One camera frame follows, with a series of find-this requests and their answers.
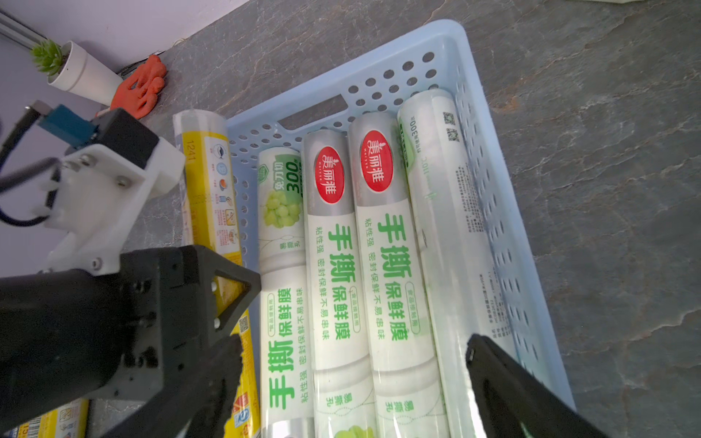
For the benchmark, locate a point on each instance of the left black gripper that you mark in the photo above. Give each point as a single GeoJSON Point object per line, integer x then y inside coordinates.
{"type": "Point", "coordinates": [65, 335]}

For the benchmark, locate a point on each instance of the small potted succulent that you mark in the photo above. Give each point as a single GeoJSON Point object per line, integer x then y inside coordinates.
{"type": "Point", "coordinates": [72, 69]}

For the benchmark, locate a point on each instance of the yellow red wrap roll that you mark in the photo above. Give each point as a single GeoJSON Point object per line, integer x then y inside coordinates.
{"type": "Point", "coordinates": [210, 220]}

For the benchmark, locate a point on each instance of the red rubber glove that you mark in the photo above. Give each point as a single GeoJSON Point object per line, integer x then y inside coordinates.
{"type": "Point", "coordinates": [138, 94]}

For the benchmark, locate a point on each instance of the green grape wrap roll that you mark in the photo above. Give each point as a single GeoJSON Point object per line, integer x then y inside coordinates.
{"type": "Point", "coordinates": [286, 375]}
{"type": "Point", "coordinates": [344, 403]}

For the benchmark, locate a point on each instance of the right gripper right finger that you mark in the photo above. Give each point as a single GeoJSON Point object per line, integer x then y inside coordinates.
{"type": "Point", "coordinates": [512, 403]}

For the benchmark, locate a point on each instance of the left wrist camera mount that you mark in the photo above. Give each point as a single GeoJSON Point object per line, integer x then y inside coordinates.
{"type": "Point", "coordinates": [114, 166]}

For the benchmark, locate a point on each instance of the light blue plastic basket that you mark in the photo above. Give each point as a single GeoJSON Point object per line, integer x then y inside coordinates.
{"type": "Point", "coordinates": [435, 55]}

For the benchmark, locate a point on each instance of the white green wrap roll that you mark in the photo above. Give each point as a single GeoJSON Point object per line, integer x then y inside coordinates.
{"type": "Point", "coordinates": [461, 280]}
{"type": "Point", "coordinates": [409, 399]}

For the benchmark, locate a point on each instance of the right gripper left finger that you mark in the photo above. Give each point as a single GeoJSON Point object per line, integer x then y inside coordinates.
{"type": "Point", "coordinates": [199, 403]}

